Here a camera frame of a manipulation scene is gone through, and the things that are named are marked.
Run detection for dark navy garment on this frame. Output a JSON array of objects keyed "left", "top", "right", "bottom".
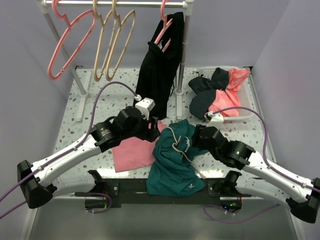
[{"left": 188, "top": 67, "right": 229, "bottom": 120}]

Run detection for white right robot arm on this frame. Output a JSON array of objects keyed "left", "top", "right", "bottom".
[{"left": 192, "top": 124, "right": 320, "bottom": 224}]

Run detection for teal green shorts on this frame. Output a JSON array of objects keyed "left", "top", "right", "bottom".
[{"left": 146, "top": 119, "right": 208, "bottom": 197}]

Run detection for empty pink hanger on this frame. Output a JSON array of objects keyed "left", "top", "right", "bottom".
[{"left": 47, "top": 0, "right": 97, "bottom": 81}]

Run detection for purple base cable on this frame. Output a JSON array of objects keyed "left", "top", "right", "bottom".
[
  {"left": 203, "top": 196, "right": 280, "bottom": 223},
  {"left": 84, "top": 193, "right": 114, "bottom": 215}
]

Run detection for beige wooden hanger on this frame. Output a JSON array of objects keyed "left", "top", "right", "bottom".
[
  {"left": 92, "top": 0, "right": 117, "bottom": 82},
  {"left": 105, "top": 0, "right": 136, "bottom": 82}
]

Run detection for pink folded cloth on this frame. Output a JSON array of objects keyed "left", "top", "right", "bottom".
[{"left": 112, "top": 136, "right": 160, "bottom": 173}]

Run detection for white plastic laundry basket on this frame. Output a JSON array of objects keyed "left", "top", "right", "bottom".
[{"left": 196, "top": 65, "right": 254, "bottom": 122}]

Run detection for coral pink garment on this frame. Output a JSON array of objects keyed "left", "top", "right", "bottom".
[{"left": 208, "top": 68, "right": 249, "bottom": 112}]

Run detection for black hanging shorts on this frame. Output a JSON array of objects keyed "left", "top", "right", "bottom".
[{"left": 135, "top": 11, "right": 185, "bottom": 120}]

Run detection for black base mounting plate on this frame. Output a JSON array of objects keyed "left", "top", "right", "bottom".
[{"left": 84, "top": 171, "right": 243, "bottom": 211}]

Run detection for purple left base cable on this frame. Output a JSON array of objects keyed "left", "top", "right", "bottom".
[{"left": 84, "top": 193, "right": 114, "bottom": 215}]

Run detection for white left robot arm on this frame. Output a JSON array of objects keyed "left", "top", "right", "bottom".
[{"left": 17, "top": 106, "right": 160, "bottom": 209}]

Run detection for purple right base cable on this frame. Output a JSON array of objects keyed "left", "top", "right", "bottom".
[{"left": 203, "top": 196, "right": 280, "bottom": 223}]

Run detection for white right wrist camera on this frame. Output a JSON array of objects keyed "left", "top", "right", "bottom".
[{"left": 205, "top": 111, "right": 224, "bottom": 130}]

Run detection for pink hanger holding black shorts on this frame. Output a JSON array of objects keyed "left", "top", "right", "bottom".
[{"left": 154, "top": 0, "right": 173, "bottom": 45}]

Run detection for white clothes rack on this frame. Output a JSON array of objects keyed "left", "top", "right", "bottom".
[{"left": 37, "top": 0, "right": 194, "bottom": 122}]

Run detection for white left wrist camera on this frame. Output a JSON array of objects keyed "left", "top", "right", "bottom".
[{"left": 134, "top": 97, "right": 156, "bottom": 120}]

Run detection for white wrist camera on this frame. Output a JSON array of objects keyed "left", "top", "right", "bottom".
[
  {"left": 134, "top": 97, "right": 156, "bottom": 120},
  {"left": 205, "top": 111, "right": 224, "bottom": 130}
]

